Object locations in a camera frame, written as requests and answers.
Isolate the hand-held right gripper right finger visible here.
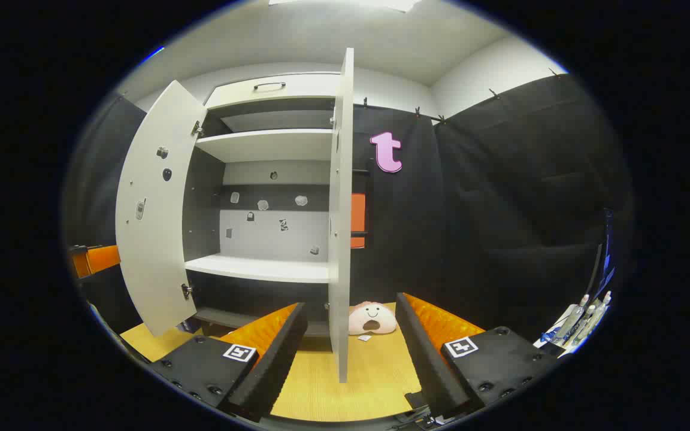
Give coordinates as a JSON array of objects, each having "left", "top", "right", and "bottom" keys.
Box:
[{"left": 395, "top": 292, "right": 562, "bottom": 420}]

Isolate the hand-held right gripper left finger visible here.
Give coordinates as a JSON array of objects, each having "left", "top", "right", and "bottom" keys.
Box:
[{"left": 149, "top": 302, "right": 309, "bottom": 421}]

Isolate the white left cabinet door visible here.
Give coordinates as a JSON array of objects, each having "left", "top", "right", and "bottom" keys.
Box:
[{"left": 115, "top": 80, "right": 208, "bottom": 338}]

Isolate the white cabinet door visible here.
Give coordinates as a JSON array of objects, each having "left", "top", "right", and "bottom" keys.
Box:
[
  {"left": 115, "top": 80, "right": 208, "bottom": 338},
  {"left": 327, "top": 48, "right": 373, "bottom": 384},
  {"left": 204, "top": 72, "right": 343, "bottom": 110}
]

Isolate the pink smiling plush toy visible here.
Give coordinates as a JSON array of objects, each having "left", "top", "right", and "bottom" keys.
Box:
[{"left": 348, "top": 301, "right": 398, "bottom": 336}]

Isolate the white open cabinet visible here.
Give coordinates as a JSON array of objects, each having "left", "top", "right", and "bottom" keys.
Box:
[{"left": 182, "top": 72, "right": 346, "bottom": 339}]

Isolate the white right cabinet door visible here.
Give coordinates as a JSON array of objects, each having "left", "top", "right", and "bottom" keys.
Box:
[{"left": 327, "top": 48, "right": 373, "bottom": 384}]

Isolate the black backdrop cloth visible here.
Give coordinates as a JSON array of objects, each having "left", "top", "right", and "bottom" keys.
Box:
[{"left": 63, "top": 72, "right": 633, "bottom": 343}]

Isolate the dark monitor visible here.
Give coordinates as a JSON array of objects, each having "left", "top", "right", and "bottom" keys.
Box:
[{"left": 585, "top": 208, "right": 616, "bottom": 301}]

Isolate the white upper cabinet door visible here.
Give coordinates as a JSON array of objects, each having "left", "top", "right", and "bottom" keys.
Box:
[{"left": 204, "top": 72, "right": 343, "bottom": 110}]

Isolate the ceiling light panel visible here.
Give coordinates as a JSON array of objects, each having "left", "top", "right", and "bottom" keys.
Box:
[{"left": 269, "top": 0, "right": 422, "bottom": 13}]

